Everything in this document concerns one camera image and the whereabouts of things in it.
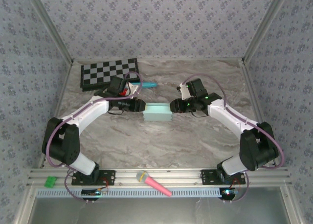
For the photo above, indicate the small circuit board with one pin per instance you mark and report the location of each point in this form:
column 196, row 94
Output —
column 93, row 192
column 228, row 192

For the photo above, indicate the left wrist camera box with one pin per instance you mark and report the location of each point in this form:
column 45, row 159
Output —
column 133, row 90

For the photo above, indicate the black and grey chessboard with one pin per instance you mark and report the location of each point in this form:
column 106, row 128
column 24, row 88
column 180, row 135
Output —
column 102, row 72

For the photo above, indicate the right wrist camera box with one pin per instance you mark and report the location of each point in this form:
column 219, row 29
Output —
column 183, row 90

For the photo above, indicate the aluminium front rail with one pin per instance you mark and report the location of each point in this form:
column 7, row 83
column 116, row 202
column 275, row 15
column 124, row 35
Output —
column 185, row 175

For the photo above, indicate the red glitter toy microphone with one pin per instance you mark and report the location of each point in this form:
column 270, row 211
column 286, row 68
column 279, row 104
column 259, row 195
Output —
column 125, row 92

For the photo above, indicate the green plastic block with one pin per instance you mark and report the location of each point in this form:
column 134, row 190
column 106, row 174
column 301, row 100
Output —
column 50, row 181

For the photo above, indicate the pink toy microphone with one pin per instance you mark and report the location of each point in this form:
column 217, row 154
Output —
column 154, row 183

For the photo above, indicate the grey metal panel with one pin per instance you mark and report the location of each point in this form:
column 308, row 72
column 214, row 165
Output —
column 146, row 211

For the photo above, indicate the light blue paper box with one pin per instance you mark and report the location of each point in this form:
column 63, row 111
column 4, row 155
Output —
column 157, row 112

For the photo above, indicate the blue toy microphone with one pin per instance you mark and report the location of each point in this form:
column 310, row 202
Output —
column 146, row 85

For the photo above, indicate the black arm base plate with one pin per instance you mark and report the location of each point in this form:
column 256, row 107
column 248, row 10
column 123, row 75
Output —
column 108, row 177
column 207, row 177

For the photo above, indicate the aluminium frame post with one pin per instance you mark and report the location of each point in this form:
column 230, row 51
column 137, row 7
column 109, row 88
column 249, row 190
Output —
column 50, row 26
column 264, row 26

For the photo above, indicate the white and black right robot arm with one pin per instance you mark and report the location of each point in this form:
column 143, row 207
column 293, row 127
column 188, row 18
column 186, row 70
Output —
column 227, row 114

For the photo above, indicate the aluminium side rail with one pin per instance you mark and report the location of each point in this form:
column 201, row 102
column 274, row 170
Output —
column 63, row 87
column 250, row 87

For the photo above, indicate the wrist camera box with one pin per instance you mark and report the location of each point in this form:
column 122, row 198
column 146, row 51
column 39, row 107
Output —
column 183, row 90
column 133, row 90

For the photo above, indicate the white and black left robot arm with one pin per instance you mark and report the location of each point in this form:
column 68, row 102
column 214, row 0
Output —
column 93, row 110

